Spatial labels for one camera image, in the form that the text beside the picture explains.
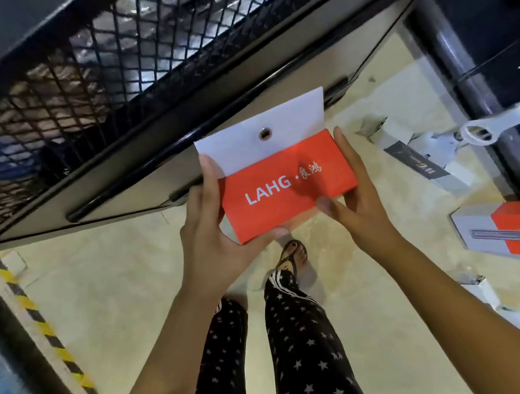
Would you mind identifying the person's right hand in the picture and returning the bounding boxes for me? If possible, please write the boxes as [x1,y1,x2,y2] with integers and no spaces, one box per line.
[310,121,408,268]

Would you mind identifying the person's left hand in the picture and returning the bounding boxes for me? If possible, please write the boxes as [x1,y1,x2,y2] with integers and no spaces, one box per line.
[171,147,293,298]

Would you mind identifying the red and white snap pouch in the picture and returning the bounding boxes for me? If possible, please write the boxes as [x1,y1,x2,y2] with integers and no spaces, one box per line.
[190,84,363,248]

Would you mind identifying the person's right forearm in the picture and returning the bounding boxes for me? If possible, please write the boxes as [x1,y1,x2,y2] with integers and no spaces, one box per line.
[372,228,520,394]

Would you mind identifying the person's left forearm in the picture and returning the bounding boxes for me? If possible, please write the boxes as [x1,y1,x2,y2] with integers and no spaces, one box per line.
[97,285,235,394]

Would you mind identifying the open grey white cardboard box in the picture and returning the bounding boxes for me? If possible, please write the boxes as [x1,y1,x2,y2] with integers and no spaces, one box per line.
[356,108,479,201]

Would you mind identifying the black star print trousers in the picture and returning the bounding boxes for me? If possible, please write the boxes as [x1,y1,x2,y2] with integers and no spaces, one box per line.
[190,262,370,394]

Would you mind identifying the black metal mesh cage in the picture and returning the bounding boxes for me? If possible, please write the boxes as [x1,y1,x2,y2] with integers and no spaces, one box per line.
[0,0,463,254]

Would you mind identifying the white plastic wrench tool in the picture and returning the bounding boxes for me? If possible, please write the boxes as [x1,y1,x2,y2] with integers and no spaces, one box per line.
[456,92,520,148]

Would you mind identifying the red and grey product box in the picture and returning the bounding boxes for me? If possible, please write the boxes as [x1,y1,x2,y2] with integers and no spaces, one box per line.
[450,200,520,274]

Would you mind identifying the black metal pole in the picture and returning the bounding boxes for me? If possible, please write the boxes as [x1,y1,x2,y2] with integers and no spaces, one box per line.
[406,0,520,210]

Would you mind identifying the yellow black hazard tape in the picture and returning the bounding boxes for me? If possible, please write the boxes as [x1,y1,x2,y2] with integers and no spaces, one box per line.
[0,244,114,394]

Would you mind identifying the black strap sandal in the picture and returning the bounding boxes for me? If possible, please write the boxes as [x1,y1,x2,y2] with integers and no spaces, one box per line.
[272,239,310,281]

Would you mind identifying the black bar handle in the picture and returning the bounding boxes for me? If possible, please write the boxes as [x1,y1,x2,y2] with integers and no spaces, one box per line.
[56,77,361,224]

